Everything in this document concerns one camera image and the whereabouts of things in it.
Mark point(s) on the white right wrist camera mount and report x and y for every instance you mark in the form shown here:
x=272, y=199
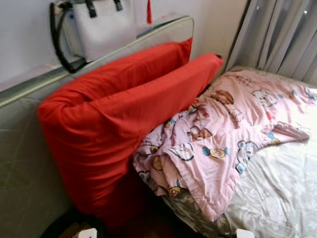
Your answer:
x=245, y=234

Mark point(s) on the grey pleated curtain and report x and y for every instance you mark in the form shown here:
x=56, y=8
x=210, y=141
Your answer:
x=277, y=34

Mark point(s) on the grey padded headboard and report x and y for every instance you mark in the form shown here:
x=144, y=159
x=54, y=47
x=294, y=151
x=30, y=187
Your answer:
x=25, y=163

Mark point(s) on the beige leaf-print bed sheet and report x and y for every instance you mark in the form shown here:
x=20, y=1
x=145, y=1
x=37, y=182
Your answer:
x=277, y=188

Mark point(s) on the thin red cushion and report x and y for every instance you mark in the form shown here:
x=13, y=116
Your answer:
x=124, y=64

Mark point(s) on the red tassel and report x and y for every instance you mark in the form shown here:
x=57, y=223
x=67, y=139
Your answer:
x=148, y=12

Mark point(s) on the thick red cushion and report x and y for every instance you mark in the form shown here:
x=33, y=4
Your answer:
x=109, y=139

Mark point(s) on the dark wall outlet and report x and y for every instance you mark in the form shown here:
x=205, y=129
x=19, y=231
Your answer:
x=218, y=55

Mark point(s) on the pink cartoon print blanket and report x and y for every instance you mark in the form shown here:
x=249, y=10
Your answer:
x=223, y=134

